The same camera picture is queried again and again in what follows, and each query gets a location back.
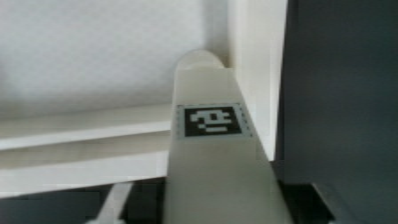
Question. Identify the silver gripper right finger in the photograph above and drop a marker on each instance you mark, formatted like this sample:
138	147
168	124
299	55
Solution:
344	216

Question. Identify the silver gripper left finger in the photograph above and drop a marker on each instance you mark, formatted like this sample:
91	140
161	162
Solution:
111	211

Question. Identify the white desk leg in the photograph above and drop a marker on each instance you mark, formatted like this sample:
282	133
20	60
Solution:
223	189

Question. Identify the white desk top tray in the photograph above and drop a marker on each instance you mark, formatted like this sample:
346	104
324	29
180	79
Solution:
88	56

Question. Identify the white L-shaped fence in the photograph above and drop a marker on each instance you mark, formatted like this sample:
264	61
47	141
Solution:
116	152

